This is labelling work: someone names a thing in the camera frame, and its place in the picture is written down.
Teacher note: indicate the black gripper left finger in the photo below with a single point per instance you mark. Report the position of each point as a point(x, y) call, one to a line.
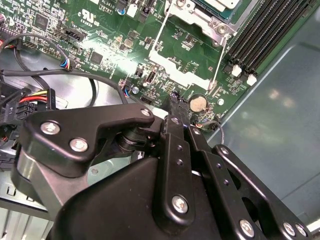
point(75, 140)

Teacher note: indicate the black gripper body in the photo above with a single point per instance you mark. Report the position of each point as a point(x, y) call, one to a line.
point(112, 212)

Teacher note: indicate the metal socket cover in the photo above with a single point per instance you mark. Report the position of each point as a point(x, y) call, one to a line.
point(162, 61)

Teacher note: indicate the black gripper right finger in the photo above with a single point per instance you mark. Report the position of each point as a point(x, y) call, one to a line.
point(220, 175)

